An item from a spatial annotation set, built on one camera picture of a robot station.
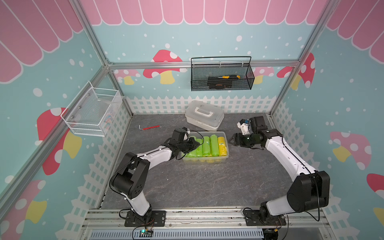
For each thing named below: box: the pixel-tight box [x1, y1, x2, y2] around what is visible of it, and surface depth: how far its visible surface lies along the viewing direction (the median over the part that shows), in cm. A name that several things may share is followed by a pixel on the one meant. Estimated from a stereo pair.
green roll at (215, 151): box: [210, 134, 220, 157], surface depth 94 cm
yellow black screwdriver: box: [218, 75, 241, 79], surface depth 93 cm
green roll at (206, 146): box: [202, 136, 211, 157], surface depth 93 cm
